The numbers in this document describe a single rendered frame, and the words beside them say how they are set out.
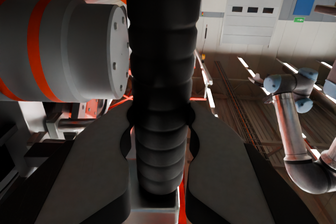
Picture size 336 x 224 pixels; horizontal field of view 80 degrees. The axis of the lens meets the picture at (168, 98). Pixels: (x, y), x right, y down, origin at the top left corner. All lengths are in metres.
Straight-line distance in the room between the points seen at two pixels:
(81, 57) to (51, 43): 0.03
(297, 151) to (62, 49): 0.87
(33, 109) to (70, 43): 0.17
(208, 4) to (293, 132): 10.68
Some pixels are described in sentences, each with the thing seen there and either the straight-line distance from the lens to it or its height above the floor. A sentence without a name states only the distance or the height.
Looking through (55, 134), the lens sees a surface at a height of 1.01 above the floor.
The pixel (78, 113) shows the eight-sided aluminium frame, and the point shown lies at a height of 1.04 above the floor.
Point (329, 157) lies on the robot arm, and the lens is 1.00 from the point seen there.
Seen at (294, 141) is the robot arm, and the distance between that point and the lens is 0.94.
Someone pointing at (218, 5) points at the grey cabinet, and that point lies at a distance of 11.48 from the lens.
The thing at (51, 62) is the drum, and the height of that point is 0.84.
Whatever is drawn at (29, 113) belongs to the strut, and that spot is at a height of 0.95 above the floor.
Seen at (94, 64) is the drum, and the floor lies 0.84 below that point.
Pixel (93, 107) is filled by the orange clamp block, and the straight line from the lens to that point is 0.63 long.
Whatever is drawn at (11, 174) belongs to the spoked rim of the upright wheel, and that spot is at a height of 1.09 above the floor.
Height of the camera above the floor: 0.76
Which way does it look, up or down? 29 degrees up
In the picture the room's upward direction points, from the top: 178 degrees counter-clockwise
